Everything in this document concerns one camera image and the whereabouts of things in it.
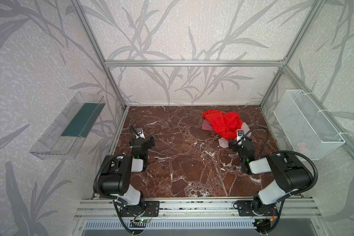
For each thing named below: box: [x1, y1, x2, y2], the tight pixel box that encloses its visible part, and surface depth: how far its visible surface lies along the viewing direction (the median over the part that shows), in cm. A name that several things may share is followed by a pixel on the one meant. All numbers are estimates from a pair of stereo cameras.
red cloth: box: [202, 109, 244, 142], surface depth 101 cm
